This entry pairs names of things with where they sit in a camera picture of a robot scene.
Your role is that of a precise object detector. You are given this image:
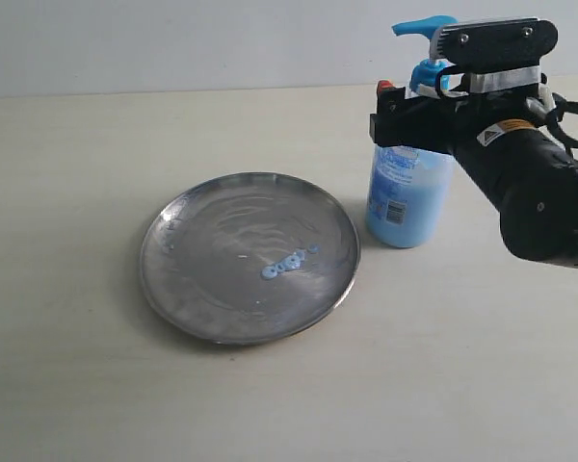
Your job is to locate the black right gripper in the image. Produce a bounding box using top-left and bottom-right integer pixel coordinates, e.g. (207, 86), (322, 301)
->
(369, 75), (545, 157)

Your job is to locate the blue soap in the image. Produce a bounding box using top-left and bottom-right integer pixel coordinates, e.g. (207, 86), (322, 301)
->
(260, 244), (320, 280)

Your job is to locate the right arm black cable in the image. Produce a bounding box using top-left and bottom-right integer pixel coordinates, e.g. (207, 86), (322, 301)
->
(541, 93), (578, 148)

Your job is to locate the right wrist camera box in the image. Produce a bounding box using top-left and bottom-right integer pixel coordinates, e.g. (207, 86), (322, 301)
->
(429, 16), (559, 94)

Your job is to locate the round steel plate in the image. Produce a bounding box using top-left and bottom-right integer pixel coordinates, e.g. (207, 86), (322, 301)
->
(139, 172), (360, 346)

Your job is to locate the blue pump soap bottle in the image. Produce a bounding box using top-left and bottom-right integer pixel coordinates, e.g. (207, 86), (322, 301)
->
(366, 15), (458, 248)

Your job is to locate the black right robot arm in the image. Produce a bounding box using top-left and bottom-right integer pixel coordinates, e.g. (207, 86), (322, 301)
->
(370, 78), (578, 270)

